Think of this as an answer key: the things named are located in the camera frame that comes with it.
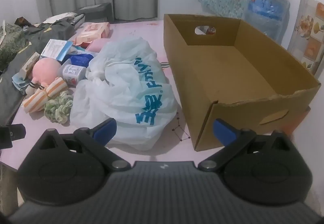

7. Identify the dark grey storage box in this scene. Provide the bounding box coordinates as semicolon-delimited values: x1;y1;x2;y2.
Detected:
76;3;113;23

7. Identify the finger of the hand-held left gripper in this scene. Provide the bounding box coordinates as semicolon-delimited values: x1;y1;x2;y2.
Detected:
0;124;26;149

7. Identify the white and blue box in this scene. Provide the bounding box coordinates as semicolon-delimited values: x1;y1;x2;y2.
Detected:
40;39;74;61

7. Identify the grey silver packet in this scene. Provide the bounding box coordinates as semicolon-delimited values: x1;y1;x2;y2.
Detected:
19;51;41;79
58;64;86;87

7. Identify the white snack packet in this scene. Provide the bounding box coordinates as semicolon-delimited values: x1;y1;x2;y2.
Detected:
68;45;100;57

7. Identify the blue water jug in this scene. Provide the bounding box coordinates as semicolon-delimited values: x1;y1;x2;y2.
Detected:
243;0;290;44

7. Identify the white cloth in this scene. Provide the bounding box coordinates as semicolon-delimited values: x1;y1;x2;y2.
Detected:
42;12;85;24

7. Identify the brown cardboard box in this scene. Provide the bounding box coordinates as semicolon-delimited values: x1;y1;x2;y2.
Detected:
163;14;322;151

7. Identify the pink wet wipes pack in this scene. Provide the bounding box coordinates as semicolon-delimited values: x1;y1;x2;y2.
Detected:
73;22;110;45

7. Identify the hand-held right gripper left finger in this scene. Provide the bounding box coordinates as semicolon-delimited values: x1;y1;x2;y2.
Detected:
38;118;129;172

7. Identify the pink plush toy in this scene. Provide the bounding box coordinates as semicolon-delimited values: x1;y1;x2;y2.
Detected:
25;58;62;95

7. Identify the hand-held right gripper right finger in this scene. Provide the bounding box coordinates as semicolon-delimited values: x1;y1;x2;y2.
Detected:
199;119;291;171

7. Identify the flower printed board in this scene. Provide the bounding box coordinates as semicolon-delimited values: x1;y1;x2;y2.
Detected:
287;0;324;79

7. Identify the dark grey blanket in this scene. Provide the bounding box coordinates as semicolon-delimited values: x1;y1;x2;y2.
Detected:
0;19;76;123

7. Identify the green patterned pillow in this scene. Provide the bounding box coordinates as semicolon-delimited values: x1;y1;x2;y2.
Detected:
0;23;33;71

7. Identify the blue packet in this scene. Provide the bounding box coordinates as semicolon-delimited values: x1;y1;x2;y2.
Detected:
69;52;95;68

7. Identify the light blue face mask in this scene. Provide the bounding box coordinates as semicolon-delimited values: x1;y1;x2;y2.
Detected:
11;72;31;94

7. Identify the white plastic bag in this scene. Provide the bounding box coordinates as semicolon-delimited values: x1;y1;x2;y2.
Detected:
69;38;178;151

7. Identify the green knitted scrunchie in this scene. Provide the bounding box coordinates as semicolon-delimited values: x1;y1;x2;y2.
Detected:
44;90;74;123

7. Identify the pink printed bed sheet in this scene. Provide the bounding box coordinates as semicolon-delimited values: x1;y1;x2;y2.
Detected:
0;20;312;164

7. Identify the pink cloth pad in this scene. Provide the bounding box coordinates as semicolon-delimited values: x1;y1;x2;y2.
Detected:
86;39;110;52

